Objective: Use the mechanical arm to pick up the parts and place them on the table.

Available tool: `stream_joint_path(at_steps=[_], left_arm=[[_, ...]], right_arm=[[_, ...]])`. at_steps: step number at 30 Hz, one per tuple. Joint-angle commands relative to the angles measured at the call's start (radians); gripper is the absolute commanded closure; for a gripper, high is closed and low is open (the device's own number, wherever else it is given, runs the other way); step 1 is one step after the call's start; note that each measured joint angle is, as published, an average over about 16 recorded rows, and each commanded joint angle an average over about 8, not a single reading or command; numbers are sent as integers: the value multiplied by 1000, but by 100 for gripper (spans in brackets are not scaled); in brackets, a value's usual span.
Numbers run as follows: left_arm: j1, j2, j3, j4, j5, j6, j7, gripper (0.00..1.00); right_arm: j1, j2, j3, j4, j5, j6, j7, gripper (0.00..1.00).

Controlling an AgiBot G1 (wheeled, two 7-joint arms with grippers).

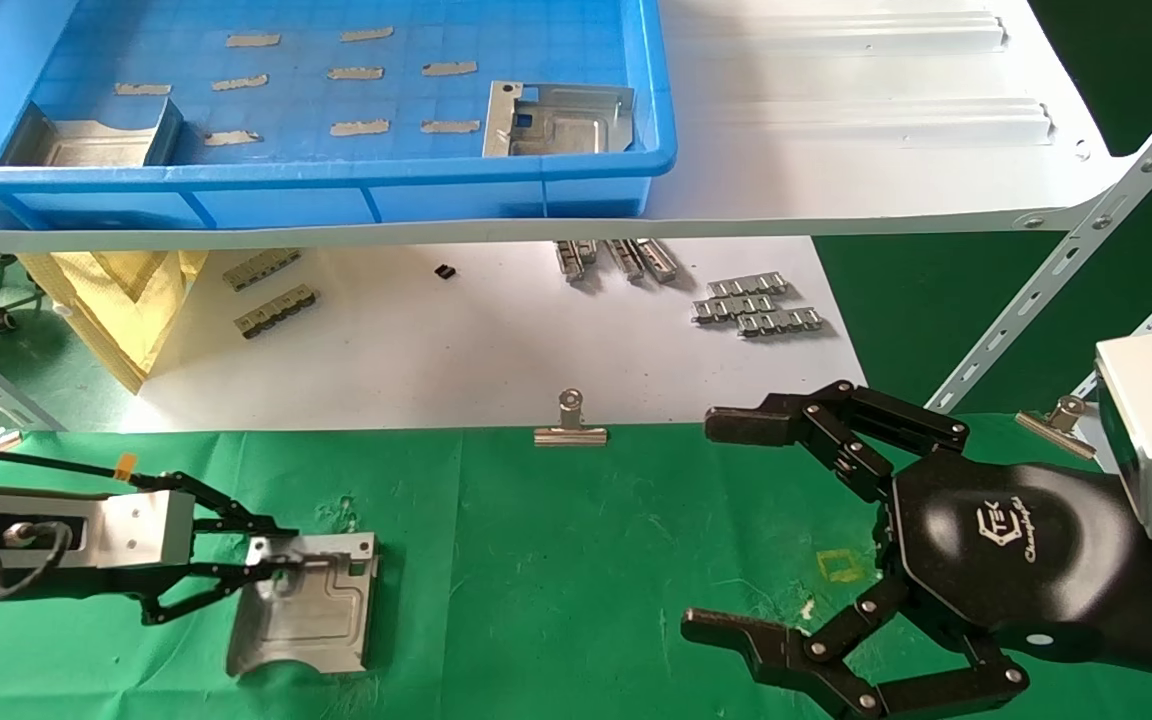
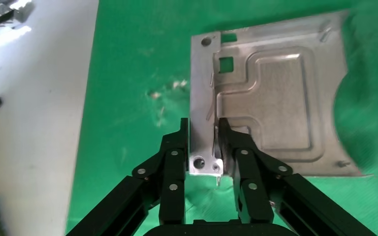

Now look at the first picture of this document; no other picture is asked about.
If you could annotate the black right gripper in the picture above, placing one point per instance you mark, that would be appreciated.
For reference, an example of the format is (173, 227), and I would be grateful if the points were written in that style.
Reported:
(1006, 550)

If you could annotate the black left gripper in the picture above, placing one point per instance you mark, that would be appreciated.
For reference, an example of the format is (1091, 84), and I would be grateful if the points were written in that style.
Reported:
(136, 530)

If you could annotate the large stamped metal plate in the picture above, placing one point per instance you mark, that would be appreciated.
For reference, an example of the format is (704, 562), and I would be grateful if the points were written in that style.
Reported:
(316, 610)

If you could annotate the small orange tag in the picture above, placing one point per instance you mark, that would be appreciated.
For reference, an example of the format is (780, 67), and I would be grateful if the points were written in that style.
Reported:
(124, 464)

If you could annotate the silver toothed connector strip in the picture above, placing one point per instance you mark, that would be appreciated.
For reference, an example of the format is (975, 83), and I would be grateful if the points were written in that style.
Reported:
(748, 286)
(779, 321)
(733, 307)

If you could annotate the yellow padded bag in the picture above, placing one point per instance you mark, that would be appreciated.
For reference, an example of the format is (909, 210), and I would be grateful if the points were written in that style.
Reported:
(116, 310)

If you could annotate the green cloth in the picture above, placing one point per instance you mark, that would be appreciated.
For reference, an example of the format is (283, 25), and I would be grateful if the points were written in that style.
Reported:
(536, 560)

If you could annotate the blue plastic bin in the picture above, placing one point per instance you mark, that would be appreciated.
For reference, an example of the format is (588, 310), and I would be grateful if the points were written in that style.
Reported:
(336, 195)

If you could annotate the white metal shelf board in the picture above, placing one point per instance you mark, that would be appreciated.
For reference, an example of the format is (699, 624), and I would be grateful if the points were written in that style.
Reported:
(836, 150)

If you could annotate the grey tape strip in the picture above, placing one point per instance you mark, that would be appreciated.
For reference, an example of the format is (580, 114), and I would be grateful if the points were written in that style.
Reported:
(450, 126)
(230, 138)
(252, 40)
(449, 68)
(355, 73)
(367, 34)
(141, 89)
(359, 128)
(239, 82)

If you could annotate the bent metal channel part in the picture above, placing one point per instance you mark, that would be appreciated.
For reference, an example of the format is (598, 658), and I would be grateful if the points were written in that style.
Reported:
(86, 150)

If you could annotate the metal plate with square hole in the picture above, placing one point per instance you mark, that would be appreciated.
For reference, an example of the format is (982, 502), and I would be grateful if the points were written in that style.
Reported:
(566, 130)

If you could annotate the silver metal bracket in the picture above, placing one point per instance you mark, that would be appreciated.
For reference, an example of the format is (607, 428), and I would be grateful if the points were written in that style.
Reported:
(624, 260)
(658, 260)
(572, 260)

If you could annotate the long white perforated shelf post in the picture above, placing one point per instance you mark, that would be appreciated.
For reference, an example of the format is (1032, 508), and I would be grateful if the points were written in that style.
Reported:
(1086, 230)

